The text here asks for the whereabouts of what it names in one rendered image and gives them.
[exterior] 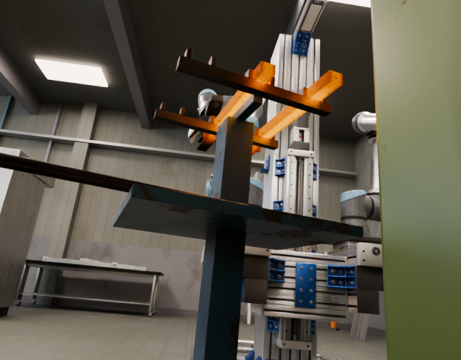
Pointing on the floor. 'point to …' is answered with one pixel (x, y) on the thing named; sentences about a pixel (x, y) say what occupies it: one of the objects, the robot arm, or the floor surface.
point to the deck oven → (11, 228)
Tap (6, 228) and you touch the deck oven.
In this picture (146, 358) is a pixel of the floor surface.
